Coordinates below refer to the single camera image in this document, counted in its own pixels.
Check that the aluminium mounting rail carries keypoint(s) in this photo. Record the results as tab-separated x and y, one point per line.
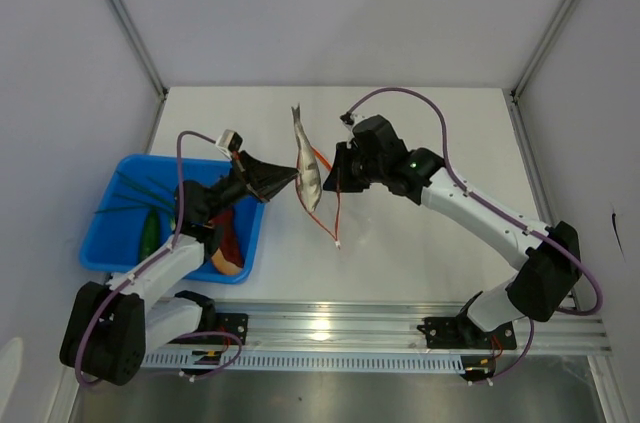
389	328

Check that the white slotted cable duct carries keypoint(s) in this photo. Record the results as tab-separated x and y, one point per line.
411	363

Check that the green toy scallion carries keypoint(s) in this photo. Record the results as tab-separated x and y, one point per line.
147	194

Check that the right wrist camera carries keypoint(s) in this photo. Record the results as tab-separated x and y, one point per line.
350	119

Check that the green toy cucumber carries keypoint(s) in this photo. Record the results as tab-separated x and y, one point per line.
150	238

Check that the clear zip bag orange zipper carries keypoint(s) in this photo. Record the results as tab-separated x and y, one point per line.
327	214

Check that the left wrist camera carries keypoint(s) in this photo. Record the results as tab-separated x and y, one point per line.
229	142

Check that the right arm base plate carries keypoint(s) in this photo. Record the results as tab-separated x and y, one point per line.
459	333

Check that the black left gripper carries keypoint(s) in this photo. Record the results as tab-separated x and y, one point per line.
260	179

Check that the blue plastic bin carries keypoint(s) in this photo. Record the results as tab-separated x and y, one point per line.
112	240

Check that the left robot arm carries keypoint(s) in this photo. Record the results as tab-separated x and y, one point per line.
113	326

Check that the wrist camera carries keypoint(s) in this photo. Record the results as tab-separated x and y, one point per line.
350	119
229	142

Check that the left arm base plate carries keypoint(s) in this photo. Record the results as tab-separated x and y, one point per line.
233	323

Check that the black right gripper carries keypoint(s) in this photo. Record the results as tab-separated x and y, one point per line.
338	179

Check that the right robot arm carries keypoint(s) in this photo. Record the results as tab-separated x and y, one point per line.
540	255

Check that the grey toy fish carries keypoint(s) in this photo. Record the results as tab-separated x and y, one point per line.
309	186

